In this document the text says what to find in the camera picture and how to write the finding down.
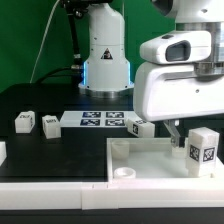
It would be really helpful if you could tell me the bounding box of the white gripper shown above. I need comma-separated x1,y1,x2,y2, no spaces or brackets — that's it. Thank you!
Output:
133,62,224,148

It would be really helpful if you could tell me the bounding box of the white square tabletop tray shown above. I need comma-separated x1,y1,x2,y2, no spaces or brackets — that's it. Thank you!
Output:
107,138,224,185

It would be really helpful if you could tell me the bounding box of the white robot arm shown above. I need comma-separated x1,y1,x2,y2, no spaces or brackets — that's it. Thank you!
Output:
79,0,224,146

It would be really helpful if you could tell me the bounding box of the white U-shaped fence wall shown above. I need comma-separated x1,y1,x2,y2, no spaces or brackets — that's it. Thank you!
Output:
0,140,224,211

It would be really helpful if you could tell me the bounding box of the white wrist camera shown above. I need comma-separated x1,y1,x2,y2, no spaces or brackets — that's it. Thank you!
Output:
140,31,212,65

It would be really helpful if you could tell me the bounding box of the white marker base plate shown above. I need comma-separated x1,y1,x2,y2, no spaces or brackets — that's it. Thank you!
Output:
60,111,139,128

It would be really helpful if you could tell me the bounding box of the black cable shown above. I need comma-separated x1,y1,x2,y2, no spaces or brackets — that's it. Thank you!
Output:
35,67,84,84

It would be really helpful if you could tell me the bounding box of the white cable left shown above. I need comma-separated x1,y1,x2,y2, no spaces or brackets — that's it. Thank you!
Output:
29,0,62,84

